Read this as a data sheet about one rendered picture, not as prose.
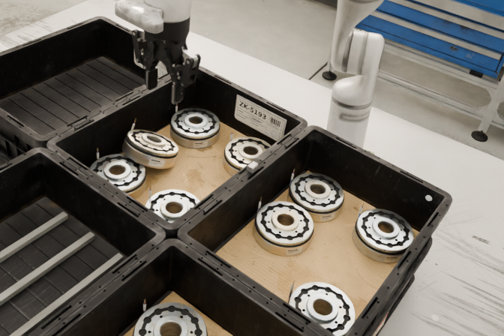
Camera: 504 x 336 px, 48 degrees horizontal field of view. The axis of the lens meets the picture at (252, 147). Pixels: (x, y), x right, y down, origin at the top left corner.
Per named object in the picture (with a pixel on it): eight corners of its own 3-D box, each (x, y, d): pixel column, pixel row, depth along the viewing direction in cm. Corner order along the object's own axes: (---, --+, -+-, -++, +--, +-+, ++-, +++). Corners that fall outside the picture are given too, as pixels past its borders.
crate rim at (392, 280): (310, 132, 113) (312, 122, 111) (451, 205, 101) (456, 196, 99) (171, 244, 86) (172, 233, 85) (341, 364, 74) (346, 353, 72)
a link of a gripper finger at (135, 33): (146, 25, 97) (154, 59, 100) (139, 25, 98) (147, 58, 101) (135, 30, 95) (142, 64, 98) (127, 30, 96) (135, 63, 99)
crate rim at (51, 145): (195, 72, 125) (196, 63, 124) (309, 132, 113) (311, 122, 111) (43, 154, 98) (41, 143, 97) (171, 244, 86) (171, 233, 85)
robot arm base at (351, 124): (333, 142, 143) (342, 83, 133) (367, 155, 139) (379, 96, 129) (316, 160, 137) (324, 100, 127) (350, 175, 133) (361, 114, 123)
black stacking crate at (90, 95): (103, 58, 143) (100, 16, 136) (191, 108, 131) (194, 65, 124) (-47, 124, 116) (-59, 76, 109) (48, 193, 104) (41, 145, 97)
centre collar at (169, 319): (171, 311, 82) (171, 308, 82) (195, 332, 80) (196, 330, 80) (145, 332, 79) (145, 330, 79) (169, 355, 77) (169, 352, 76)
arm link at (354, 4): (342, -50, 105) (394, -44, 103) (334, 46, 128) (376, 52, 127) (333, -14, 100) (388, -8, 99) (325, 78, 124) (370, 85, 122)
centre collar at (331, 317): (316, 290, 88) (316, 287, 88) (343, 307, 86) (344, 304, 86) (299, 310, 85) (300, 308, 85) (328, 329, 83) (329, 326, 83)
